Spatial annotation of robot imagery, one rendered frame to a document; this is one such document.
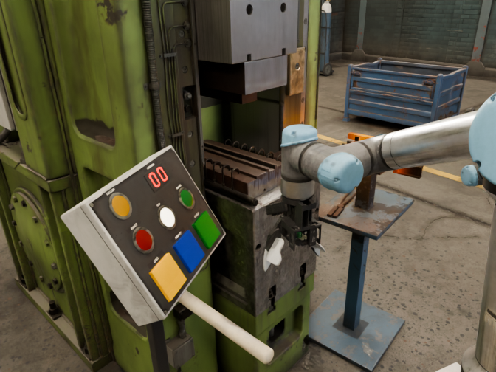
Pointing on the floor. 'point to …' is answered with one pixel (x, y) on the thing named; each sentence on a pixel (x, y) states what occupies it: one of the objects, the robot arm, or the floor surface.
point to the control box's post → (158, 346)
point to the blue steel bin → (404, 91)
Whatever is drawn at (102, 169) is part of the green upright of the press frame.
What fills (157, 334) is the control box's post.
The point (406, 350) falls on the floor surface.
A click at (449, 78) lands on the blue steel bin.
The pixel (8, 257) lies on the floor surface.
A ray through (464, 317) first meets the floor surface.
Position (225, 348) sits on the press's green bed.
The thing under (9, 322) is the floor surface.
